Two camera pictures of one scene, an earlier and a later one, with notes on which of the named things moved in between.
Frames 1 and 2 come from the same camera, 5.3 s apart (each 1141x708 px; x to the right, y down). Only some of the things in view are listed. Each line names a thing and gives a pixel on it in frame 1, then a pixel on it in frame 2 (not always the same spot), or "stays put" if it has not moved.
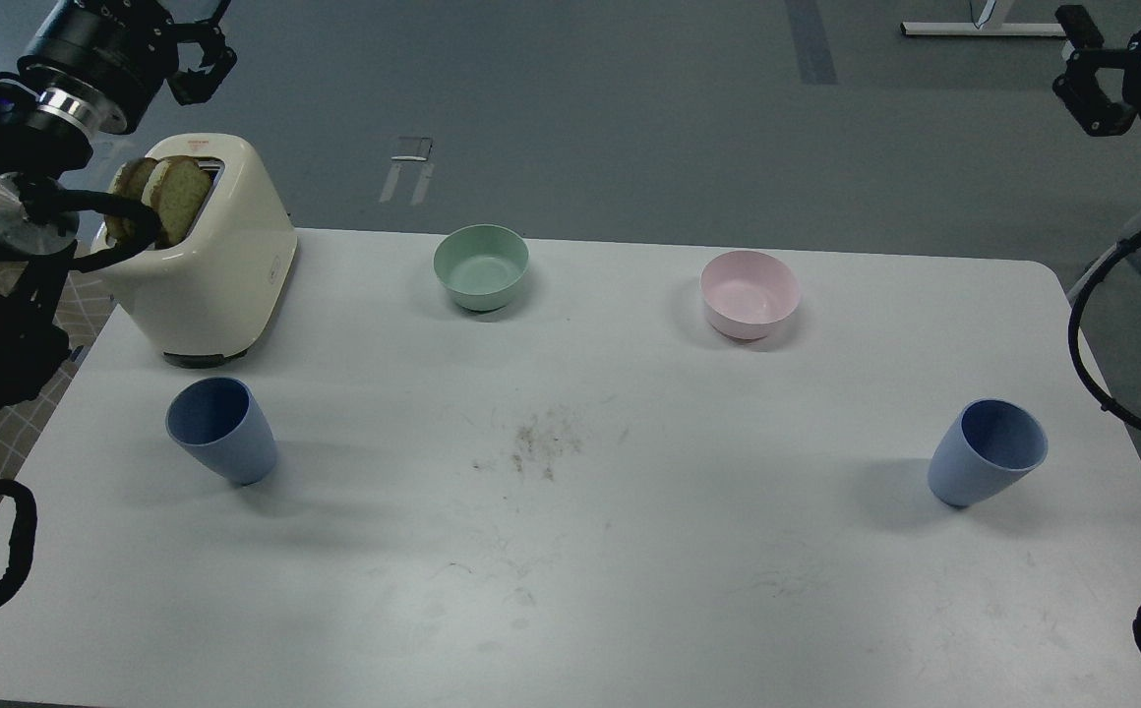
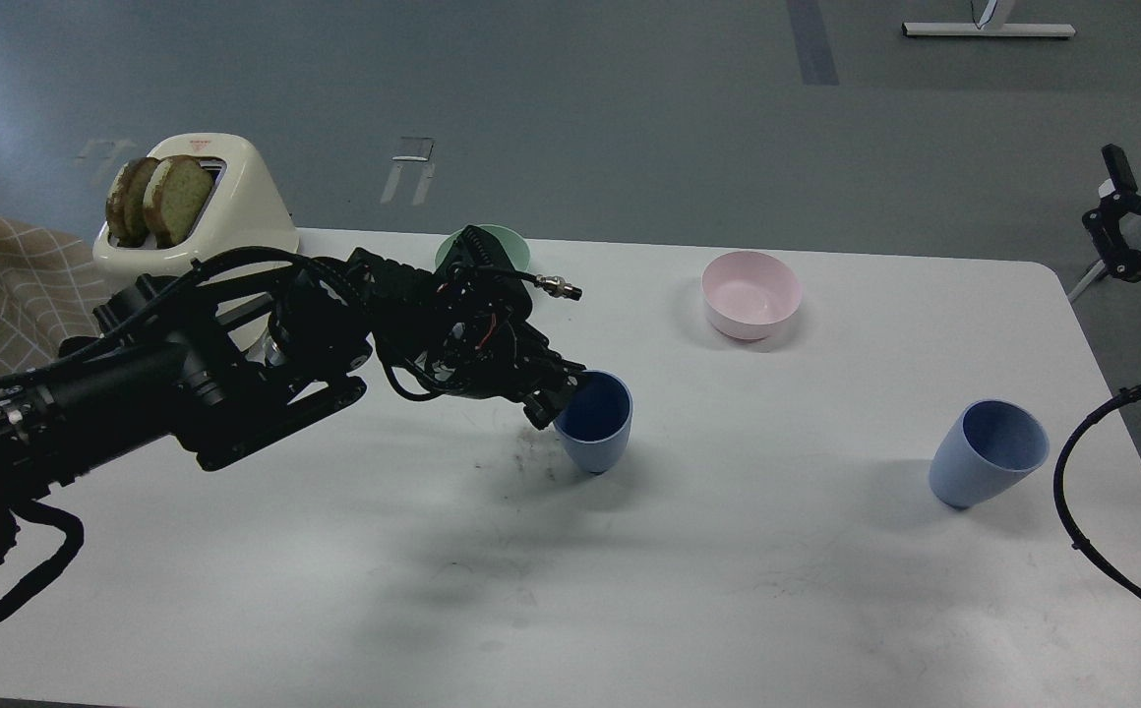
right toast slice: [180, 189] stays put
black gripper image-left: [104, 60] to [462, 328]
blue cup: [219, 422] to [595, 421]
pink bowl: [746, 290] stays put
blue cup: [990, 447] stays put
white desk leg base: [982, 29] stays put
